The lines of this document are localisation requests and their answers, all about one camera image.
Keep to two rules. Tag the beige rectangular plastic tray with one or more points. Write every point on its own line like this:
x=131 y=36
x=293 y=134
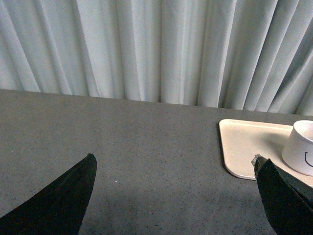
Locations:
x=242 y=140

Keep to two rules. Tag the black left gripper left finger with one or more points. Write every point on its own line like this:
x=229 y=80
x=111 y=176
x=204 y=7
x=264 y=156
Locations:
x=59 y=208

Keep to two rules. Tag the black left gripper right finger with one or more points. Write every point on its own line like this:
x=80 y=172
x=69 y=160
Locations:
x=287 y=201

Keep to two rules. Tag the pale grey pleated curtain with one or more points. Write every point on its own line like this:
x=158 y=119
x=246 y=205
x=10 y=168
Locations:
x=254 y=55

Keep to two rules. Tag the white smiley face mug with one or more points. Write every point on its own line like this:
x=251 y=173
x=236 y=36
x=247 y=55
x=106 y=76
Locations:
x=298 y=150

